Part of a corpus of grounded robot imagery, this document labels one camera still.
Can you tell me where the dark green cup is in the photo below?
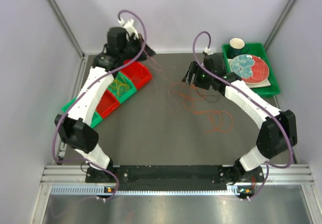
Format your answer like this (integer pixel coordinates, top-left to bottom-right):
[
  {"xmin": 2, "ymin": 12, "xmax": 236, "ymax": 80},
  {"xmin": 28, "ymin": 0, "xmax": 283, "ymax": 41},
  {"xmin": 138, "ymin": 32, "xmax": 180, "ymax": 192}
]
[{"xmin": 227, "ymin": 38, "xmax": 250, "ymax": 59}]

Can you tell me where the yellow cable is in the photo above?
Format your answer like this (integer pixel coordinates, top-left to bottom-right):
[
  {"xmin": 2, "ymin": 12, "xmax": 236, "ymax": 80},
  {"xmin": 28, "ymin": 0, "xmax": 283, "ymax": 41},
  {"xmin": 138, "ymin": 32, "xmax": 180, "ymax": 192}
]
[
  {"xmin": 110, "ymin": 76, "xmax": 133, "ymax": 97},
  {"xmin": 112, "ymin": 77, "xmax": 133, "ymax": 97}
]

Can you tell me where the aluminium frame rail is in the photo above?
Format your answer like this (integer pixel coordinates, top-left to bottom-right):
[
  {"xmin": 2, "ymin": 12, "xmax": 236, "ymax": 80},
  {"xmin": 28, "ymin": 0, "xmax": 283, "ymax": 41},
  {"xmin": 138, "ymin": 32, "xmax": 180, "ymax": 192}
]
[{"xmin": 40, "ymin": 164, "xmax": 314, "ymax": 185}]

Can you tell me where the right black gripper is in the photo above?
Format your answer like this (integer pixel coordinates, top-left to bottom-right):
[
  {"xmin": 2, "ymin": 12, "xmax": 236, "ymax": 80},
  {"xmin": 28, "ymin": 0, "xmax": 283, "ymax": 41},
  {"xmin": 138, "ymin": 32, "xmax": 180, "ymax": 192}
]
[{"xmin": 183, "ymin": 61, "xmax": 214, "ymax": 90}]

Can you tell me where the large green tray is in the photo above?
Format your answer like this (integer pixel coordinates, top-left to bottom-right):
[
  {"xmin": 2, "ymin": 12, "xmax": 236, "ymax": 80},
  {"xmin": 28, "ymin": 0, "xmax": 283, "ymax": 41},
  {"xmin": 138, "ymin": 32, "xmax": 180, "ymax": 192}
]
[{"xmin": 222, "ymin": 43, "xmax": 280, "ymax": 98}]

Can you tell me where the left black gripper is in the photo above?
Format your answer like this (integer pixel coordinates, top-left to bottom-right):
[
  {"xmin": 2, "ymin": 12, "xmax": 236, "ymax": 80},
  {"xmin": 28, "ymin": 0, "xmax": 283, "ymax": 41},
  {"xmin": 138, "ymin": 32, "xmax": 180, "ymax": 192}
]
[{"xmin": 120, "ymin": 34, "xmax": 156, "ymax": 62}]

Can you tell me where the brown cable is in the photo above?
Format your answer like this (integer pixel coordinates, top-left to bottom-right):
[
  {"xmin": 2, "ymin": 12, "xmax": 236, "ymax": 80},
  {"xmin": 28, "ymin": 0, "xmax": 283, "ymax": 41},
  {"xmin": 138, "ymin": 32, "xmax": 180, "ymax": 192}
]
[{"xmin": 196, "ymin": 88, "xmax": 221, "ymax": 103}]

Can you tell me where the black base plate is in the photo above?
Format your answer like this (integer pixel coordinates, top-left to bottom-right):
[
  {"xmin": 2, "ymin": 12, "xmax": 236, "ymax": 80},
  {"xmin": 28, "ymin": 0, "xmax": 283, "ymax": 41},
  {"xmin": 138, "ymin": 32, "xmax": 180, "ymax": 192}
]
[{"xmin": 85, "ymin": 164, "xmax": 269, "ymax": 191}]

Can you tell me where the red and blue plate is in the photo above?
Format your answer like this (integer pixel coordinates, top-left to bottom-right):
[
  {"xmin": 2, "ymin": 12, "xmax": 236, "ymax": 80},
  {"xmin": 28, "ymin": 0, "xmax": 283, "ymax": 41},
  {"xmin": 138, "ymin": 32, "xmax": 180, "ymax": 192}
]
[{"xmin": 230, "ymin": 54, "xmax": 270, "ymax": 85}]

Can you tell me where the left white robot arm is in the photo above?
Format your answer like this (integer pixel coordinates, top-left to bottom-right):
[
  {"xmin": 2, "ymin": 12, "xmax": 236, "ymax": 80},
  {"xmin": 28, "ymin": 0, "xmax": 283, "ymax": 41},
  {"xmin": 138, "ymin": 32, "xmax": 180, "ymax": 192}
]
[{"xmin": 54, "ymin": 18, "xmax": 146, "ymax": 182}]

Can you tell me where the pink cable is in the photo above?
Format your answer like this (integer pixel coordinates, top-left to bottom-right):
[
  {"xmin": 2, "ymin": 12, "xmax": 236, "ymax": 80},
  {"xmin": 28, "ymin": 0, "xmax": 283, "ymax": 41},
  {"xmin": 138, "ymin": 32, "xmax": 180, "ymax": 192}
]
[{"xmin": 193, "ymin": 109, "xmax": 234, "ymax": 133}]

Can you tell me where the white square plate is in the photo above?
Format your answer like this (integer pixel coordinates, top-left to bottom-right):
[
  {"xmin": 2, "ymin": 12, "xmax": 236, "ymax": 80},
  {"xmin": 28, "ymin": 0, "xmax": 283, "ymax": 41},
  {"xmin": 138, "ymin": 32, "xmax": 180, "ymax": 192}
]
[{"xmin": 228, "ymin": 57, "xmax": 272, "ymax": 89}]

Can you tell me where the red bin far end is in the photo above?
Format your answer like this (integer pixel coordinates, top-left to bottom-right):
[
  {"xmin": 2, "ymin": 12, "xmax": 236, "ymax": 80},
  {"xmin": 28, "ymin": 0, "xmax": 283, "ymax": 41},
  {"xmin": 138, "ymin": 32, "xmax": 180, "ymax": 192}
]
[{"xmin": 121, "ymin": 61, "xmax": 152, "ymax": 90}]

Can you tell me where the grey slotted cable duct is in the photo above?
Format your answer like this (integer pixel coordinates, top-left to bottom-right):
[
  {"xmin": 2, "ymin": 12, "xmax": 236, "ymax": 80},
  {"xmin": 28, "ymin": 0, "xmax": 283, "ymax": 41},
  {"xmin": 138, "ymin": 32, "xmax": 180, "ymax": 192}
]
[{"xmin": 50, "ymin": 185, "xmax": 252, "ymax": 196}]

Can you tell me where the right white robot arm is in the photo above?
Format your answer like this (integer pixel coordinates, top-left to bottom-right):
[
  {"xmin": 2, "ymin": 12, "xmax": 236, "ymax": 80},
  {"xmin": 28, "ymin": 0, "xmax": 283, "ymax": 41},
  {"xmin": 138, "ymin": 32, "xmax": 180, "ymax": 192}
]
[{"xmin": 182, "ymin": 54, "xmax": 297, "ymax": 182}]

